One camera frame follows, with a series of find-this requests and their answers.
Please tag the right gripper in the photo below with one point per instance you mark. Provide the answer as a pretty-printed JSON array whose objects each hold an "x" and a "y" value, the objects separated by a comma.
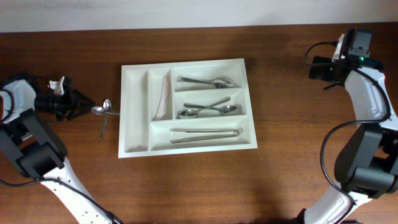
[{"x": 322, "y": 72}]

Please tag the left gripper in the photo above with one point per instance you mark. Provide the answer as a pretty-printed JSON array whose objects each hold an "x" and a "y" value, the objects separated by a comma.
[{"x": 74, "y": 98}]

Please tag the small steel teaspoon sideways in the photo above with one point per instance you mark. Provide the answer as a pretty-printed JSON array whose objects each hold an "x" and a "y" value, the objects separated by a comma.
[{"x": 101, "y": 111}]

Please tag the small steel teaspoon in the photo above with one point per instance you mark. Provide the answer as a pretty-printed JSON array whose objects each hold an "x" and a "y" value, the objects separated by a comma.
[{"x": 106, "y": 107}]

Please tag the steel fork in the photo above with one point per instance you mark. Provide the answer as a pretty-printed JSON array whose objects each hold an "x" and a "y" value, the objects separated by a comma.
[
  {"x": 217, "y": 84},
  {"x": 215, "y": 79}
]

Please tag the steel serrated tongs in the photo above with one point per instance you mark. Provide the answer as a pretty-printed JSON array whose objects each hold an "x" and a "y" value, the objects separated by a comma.
[{"x": 205, "y": 134}]

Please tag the large steel spoon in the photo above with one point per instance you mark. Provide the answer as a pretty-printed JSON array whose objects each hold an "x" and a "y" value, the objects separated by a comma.
[
  {"x": 224, "y": 110},
  {"x": 192, "y": 113}
]

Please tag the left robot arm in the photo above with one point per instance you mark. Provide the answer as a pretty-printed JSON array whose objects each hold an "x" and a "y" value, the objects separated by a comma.
[{"x": 36, "y": 151}]

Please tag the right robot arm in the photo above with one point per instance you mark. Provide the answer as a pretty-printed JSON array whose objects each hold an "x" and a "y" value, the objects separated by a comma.
[{"x": 366, "y": 168}]

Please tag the white plastic cutlery tray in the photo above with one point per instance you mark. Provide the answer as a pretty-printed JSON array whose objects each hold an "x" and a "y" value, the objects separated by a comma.
[{"x": 185, "y": 107}]

